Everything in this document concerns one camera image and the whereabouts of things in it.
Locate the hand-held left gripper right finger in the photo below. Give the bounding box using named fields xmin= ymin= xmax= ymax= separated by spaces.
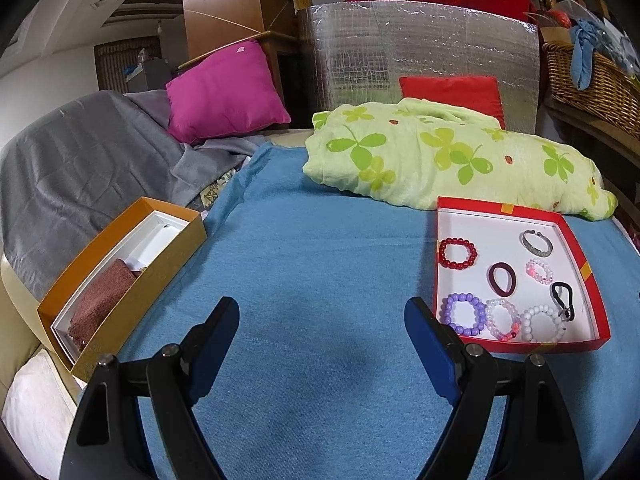
xmin=403 ymin=296 xmax=587 ymax=480

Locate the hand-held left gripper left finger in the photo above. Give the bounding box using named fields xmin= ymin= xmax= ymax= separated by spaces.
xmin=59 ymin=296 xmax=241 ymax=480

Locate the pale pink bead bracelet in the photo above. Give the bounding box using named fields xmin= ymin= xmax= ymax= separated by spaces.
xmin=484 ymin=298 xmax=523 ymax=342

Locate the maroon hair tie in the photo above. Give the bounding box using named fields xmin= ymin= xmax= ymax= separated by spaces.
xmin=487 ymin=261 xmax=520 ymax=297

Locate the white pearl bracelet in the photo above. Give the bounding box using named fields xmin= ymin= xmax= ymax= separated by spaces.
xmin=520 ymin=304 xmax=566 ymax=345

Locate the red bead bracelet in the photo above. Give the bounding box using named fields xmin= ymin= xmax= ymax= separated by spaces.
xmin=438 ymin=236 xmax=479 ymax=271

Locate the small pink bead bracelet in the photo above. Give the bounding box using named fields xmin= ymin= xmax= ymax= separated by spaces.
xmin=525 ymin=258 xmax=554 ymax=286

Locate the red cardboard box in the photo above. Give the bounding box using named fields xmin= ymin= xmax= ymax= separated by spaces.
xmin=432 ymin=196 xmax=612 ymax=358

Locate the orange cardboard box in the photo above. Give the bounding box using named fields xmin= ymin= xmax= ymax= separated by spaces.
xmin=36 ymin=196 xmax=208 ymax=381

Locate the brown fabric pouch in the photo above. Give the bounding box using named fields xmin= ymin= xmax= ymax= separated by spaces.
xmin=67 ymin=258 xmax=144 ymax=354

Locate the blue blanket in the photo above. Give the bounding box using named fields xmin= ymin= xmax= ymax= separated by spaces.
xmin=75 ymin=140 xmax=640 ymax=480

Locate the patterned cloth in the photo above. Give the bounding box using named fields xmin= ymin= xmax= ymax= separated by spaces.
xmin=200 ymin=170 xmax=237 ymax=209

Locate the white cushion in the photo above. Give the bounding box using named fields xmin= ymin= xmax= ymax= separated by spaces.
xmin=0 ymin=347 xmax=89 ymax=480

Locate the green floral blanket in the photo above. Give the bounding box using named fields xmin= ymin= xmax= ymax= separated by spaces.
xmin=304 ymin=97 xmax=620 ymax=222

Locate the grey blanket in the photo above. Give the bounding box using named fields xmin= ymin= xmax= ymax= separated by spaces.
xmin=0 ymin=90 xmax=264 ymax=302

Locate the red cushion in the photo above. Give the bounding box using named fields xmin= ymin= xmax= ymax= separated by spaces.
xmin=398 ymin=75 xmax=506 ymax=131

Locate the magenta pillow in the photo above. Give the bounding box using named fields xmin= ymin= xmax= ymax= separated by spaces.
xmin=165 ymin=39 xmax=292 ymax=145

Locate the wooden shelf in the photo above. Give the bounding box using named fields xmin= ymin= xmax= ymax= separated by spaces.
xmin=542 ymin=95 xmax=640 ymax=241

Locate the silver foil board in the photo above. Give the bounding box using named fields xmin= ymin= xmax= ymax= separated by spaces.
xmin=295 ymin=2 xmax=544 ymax=136

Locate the wicker basket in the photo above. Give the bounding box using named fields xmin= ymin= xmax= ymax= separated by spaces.
xmin=541 ymin=40 xmax=640 ymax=141

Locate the blue cloth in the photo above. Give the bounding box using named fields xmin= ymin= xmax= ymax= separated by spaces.
xmin=570 ymin=19 xmax=609 ymax=92

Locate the wooden cabinet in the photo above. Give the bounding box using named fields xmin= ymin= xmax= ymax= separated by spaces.
xmin=181 ymin=0 xmax=296 ymax=64

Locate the clear plastic bag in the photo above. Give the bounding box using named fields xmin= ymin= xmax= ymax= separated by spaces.
xmin=550 ymin=0 xmax=640 ymax=63

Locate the purple bead bracelet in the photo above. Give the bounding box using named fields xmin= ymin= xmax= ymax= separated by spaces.
xmin=440 ymin=293 xmax=488 ymax=336

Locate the black hair tie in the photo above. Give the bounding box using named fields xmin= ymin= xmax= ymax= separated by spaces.
xmin=550 ymin=281 xmax=576 ymax=322

